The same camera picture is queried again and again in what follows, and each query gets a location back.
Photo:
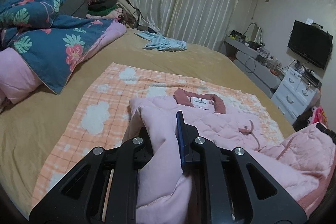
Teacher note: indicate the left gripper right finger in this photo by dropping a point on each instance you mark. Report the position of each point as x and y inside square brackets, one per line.
[232, 187]

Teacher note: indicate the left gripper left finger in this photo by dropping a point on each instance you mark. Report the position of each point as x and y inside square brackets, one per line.
[101, 188]

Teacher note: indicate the pink quilted jacket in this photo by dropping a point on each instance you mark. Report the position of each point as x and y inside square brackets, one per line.
[303, 163]

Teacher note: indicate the pile of mixed clothes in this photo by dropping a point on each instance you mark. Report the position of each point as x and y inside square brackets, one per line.
[121, 10]

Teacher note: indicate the pink yellow cartoon towel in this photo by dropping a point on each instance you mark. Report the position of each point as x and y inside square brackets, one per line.
[319, 116]

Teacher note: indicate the white drawer cabinet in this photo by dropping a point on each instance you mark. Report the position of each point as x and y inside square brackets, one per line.
[295, 95]

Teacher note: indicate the orange checked cloud blanket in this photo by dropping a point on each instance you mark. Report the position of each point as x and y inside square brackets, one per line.
[102, 115]

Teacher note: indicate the grey dressing table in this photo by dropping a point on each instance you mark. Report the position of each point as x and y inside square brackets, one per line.
[245, 54]

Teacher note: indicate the tan bed sheet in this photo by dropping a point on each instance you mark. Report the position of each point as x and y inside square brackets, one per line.
[31, 128]

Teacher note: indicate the light blue garment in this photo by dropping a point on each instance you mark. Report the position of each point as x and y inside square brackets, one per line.
[160, 43]

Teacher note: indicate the blue floral pink quilt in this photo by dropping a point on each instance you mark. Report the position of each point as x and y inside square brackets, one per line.
[39, 46]

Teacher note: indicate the black wall television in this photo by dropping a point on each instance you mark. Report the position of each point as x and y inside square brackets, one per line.
[311, 43]

